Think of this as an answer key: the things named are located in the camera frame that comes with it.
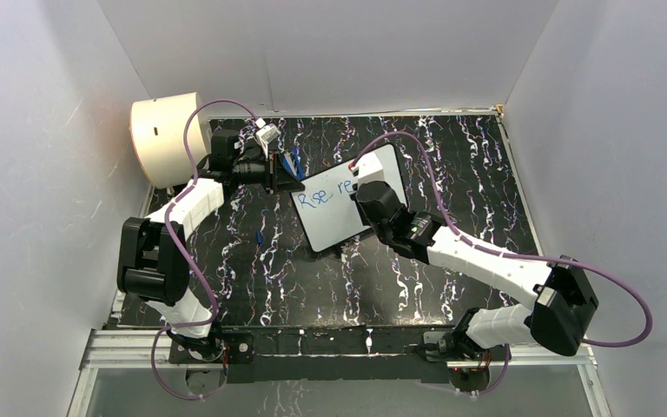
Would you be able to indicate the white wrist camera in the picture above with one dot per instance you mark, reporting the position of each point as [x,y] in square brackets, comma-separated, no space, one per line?
[368,169]
[265,132]

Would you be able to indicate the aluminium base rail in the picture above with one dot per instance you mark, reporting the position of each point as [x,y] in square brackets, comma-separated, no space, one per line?
[329,372]

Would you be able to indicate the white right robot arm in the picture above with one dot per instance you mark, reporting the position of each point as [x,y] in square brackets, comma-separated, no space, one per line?
[554,302]

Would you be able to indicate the cream cylindrical drum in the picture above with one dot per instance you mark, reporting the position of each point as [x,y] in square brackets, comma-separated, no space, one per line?
[160,131]

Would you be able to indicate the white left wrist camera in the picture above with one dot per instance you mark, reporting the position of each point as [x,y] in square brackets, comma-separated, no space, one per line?
[265,132]

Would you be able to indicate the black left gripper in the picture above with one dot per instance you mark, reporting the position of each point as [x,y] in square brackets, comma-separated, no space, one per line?
[277,178]

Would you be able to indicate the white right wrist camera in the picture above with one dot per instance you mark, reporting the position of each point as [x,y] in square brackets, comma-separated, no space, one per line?
[368,169]

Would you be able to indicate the black framed whiteboard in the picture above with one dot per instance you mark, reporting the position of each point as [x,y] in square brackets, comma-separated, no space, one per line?
[326,212]

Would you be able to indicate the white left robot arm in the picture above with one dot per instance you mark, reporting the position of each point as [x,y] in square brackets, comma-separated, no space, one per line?
[154,261]

